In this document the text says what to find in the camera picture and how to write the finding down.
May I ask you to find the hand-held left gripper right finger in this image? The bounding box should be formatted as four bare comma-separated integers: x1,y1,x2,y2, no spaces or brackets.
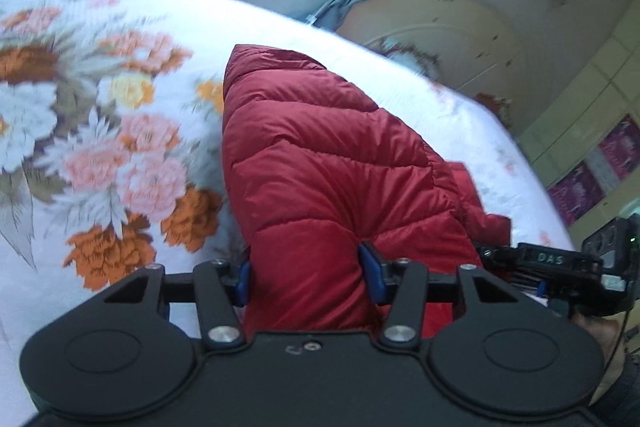
358,241,522,351

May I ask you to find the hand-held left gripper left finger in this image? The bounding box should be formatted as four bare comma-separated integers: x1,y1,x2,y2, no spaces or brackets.
102,257,252,351

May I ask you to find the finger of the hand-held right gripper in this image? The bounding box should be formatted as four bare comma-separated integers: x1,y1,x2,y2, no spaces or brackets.
476,245,521,271

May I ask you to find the red puffer jacket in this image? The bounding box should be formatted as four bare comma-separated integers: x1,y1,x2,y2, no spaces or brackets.
221,44,512,340

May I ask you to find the person's right hand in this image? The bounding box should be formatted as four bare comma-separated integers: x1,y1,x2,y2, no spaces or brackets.
571,313,623,370

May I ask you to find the wardrobe with pink panels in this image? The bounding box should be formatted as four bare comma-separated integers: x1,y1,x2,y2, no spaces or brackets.
516,21,640,249

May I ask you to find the floral white bed sheet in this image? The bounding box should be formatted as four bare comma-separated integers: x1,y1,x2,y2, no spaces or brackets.
0,0,576,423

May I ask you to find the cream round headboard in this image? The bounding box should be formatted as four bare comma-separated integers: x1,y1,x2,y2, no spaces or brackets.
334,0,532,134

